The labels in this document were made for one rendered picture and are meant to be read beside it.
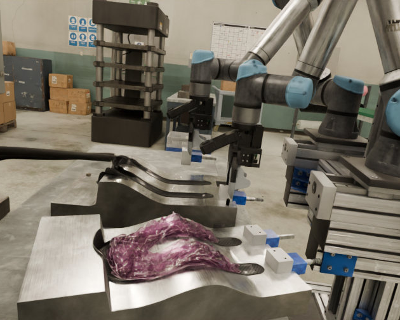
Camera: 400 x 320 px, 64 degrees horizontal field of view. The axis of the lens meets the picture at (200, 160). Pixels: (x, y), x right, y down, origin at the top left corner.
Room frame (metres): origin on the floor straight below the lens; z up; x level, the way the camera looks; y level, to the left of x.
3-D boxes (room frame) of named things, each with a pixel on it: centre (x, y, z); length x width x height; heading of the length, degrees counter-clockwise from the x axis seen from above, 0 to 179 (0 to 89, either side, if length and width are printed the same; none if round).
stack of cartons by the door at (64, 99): (7.21, 3.03, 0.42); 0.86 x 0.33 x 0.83; 89
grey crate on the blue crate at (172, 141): (4.30, 0.16, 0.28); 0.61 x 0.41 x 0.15; 89
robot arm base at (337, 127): (1.30, -0.55, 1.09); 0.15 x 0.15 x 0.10
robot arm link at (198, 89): (1.16, 0.03, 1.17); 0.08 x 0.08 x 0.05
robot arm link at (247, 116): (0.88, -0.11, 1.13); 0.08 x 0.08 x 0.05
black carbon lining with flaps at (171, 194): (0.91, 0.13, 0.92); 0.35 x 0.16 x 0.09; 93
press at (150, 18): (5.57, 1.25, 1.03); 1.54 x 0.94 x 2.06; 179
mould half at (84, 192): (0.92, 0.14, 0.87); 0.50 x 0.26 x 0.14; 93
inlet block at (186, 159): (1.16, 0.00, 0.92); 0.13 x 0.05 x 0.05; 93
